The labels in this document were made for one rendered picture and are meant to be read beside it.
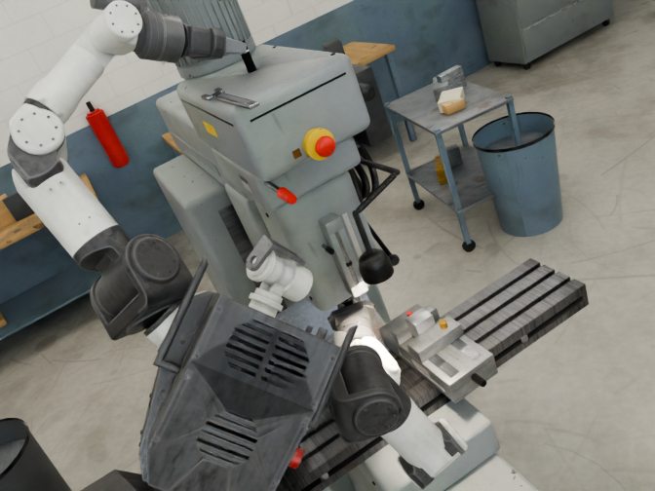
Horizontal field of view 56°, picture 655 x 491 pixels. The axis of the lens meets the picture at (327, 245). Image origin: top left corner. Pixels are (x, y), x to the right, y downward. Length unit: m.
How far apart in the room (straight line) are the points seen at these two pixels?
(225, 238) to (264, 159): 0.70
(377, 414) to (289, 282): 0.27
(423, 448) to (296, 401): 0.38
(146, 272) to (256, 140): 0.34
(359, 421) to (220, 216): 0.92
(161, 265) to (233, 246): 0.87
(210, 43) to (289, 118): 0.23
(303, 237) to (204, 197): 0.48
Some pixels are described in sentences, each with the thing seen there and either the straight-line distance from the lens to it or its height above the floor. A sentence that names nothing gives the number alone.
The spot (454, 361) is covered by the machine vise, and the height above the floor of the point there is 1.01.
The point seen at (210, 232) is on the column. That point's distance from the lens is 1.81.
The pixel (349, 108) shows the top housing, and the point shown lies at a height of 1.79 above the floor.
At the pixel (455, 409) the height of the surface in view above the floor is 0.86.
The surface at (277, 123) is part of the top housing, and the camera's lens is 1.16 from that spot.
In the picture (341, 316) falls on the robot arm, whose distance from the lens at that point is 1.57.
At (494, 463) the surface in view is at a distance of 1.82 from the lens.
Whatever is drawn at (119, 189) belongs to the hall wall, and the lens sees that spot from 5.70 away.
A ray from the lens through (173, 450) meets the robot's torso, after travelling 0.94.
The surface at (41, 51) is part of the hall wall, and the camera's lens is 5.50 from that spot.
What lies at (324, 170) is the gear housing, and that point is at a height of 1.66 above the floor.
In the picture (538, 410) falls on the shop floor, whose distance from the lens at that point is 2.91.
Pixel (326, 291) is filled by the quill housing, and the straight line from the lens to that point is 1.47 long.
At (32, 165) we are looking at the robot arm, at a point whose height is 1.96.
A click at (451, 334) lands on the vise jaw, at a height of 1.04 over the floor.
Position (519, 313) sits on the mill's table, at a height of 0.93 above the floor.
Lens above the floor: 2.16
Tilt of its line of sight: 28 degrees down
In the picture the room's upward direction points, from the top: 22 degrees counter-clockwise
